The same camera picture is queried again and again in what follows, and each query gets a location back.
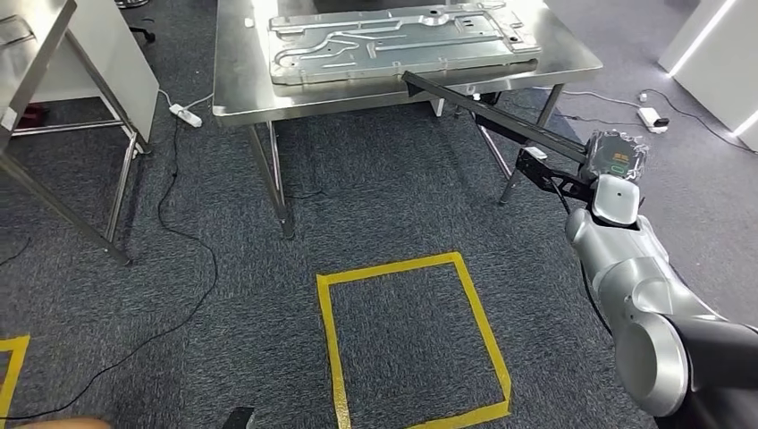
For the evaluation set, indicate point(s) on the white power strip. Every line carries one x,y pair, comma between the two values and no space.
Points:
651,118
186,115

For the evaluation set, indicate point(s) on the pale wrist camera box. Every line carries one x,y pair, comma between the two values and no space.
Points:
536,153

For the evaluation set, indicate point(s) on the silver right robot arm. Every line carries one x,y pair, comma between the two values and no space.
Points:
639,284

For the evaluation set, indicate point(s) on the black office chair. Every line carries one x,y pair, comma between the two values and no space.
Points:
142,34

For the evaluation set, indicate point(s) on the long black plastic part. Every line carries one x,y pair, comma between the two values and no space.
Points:
497,115

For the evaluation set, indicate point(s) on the stamped sheet metal panel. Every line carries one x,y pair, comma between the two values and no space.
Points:
385,44

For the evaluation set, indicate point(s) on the stainless steel side table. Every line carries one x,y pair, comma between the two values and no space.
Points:
29,47

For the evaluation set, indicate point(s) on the red floor object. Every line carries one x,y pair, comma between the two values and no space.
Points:
32,115

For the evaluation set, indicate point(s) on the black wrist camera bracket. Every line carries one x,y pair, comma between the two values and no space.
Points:
542,174

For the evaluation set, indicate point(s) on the black robot bracket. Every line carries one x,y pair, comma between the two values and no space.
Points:
238,418

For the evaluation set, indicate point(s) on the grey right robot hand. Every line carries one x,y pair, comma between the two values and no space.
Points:
616,155

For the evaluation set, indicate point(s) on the chrome round base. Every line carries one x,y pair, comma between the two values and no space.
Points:
131,3

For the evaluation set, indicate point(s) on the stainless steel workbench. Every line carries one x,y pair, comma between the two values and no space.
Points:
243,71

